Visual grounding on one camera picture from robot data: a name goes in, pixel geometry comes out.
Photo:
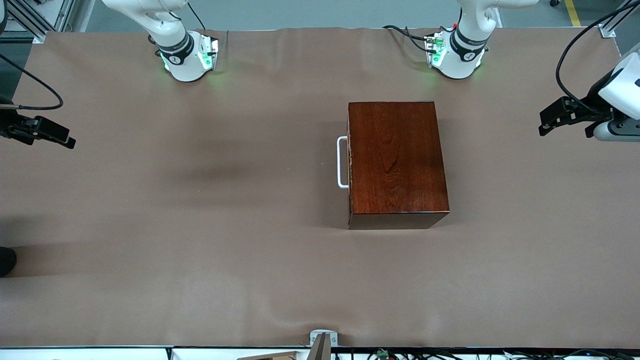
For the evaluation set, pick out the grey upright post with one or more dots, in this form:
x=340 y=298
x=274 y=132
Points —
x=320 y=350

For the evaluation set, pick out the green connector plug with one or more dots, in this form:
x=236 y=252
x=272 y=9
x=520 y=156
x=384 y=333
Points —
x=383 y=354

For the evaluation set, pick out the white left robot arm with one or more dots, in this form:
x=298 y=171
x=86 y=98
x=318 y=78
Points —
x=467 y=60

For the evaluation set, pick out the black shoe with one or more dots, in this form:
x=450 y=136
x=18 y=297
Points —
x=7 y=261

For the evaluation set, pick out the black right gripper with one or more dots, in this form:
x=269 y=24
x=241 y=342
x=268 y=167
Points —
x=6 y=121

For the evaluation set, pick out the dark wooden cabinet box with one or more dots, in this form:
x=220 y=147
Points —
x=397 y=160

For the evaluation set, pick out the aluminium profile bar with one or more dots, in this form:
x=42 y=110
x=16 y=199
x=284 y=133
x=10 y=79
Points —
x=612 y=22

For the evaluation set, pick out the aluminium frame with diagonal struts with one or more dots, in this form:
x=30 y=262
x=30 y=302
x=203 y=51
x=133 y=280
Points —
x=40 y=17

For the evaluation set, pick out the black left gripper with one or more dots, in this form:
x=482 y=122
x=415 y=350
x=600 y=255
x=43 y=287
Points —
x=593 y=98

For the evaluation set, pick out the brown table cover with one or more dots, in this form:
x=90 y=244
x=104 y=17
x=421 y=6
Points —
x=150 y=300

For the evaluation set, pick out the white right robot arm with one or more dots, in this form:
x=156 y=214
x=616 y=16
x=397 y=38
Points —
x=182 y=62

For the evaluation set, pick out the grey metal table bracket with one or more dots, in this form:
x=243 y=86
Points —
x=324 y=336

